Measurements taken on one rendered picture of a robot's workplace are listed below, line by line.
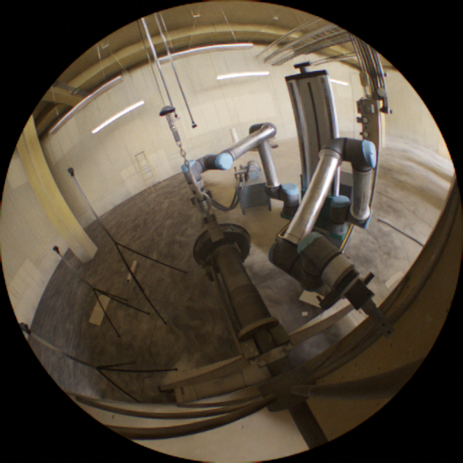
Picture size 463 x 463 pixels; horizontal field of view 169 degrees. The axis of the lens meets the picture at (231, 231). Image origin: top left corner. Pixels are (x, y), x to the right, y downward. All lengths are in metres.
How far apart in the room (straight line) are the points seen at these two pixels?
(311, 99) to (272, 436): 2.35
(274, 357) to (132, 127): 8.81
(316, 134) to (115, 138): 8.60
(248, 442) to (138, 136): 9.24
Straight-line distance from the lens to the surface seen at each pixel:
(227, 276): 0.61
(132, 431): 0.30
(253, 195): 2.49
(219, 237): 0.60
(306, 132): 1.37
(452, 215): 0.52
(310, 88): 1.36
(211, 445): 1.27
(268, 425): 1.35
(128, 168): 8.83
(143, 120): 8.63
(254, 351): 0.51
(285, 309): 1.55
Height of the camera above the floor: 1.44
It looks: 37 degrees down
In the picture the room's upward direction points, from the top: 19 degrees counter-clockwise
